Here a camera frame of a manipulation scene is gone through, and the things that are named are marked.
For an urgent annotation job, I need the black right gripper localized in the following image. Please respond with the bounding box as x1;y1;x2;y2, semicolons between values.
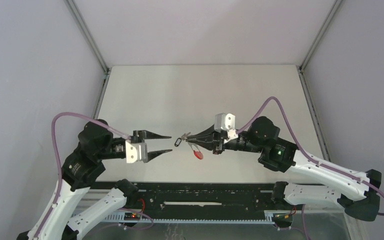
186;124;263;156

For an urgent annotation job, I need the red-handled metal key holder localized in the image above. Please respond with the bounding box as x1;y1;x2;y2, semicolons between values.
179;132;204;160

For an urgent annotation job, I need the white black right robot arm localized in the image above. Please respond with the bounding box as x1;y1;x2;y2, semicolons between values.
180;113;382;222

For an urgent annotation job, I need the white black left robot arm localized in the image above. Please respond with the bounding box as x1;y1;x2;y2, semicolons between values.
17;116;168;240

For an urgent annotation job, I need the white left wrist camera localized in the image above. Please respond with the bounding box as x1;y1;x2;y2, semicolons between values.
125;141;148;164

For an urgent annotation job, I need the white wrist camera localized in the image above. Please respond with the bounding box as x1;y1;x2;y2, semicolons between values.
125;141;148;164
214;113;238;143

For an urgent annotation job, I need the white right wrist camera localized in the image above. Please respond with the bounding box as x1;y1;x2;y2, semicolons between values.
214;113;238;143

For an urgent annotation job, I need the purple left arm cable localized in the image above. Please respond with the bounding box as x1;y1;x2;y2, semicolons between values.
32;112;155;239

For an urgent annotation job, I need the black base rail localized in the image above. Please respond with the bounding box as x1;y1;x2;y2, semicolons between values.
125;182;301;221

